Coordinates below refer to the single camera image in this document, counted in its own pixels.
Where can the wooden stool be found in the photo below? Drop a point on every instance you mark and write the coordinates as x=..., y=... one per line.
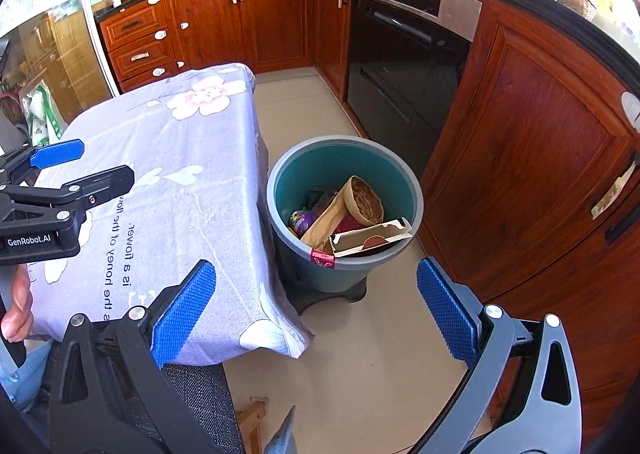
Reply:
x=255, y=416

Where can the person's left hand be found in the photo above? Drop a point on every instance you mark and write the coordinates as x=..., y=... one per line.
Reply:
x=20, y=314

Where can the wooden kitchen cabinets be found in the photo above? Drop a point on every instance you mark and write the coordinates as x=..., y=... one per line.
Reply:
x=540, y=134

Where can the purple floral tablecloth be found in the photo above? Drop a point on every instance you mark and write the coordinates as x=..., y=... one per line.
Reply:
x=200, y=134

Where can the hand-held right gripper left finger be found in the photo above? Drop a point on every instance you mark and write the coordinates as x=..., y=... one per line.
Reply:
x=185, y=314

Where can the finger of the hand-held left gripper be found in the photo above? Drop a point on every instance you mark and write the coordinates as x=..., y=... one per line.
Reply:
x=107, y=181
x=57, y=153

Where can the glass sliding door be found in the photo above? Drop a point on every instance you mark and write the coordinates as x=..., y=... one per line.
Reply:
x=60, y=44

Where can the person's left forearm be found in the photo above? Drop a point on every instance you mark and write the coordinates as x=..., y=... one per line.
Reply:
x=20, y=374

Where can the brown cardboard strip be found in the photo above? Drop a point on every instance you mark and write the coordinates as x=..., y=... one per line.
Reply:
x=322, y=224

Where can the grey teal bin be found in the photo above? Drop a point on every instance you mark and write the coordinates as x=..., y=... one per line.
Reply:
x=300, y=174

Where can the built-in black oven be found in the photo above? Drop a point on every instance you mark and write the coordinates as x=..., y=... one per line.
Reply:
x=400, y=84

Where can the grey blue cloth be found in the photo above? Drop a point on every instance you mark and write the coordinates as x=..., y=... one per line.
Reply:
x=282, y=434

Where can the person's grey trouser legs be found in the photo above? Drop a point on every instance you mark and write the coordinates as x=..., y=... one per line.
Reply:
x=200, y=404

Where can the brown snack box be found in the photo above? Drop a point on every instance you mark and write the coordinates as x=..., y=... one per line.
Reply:
x=370, y=241

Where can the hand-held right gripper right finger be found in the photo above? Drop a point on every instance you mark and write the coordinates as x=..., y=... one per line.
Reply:
x=447, y=309

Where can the green white plastic bag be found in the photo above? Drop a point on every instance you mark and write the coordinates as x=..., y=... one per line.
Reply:
x=42, y=114

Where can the wooden cabinet drawer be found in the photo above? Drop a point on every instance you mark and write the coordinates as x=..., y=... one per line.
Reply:
x=150, y=77
x=142, y=54
x=132, y=24

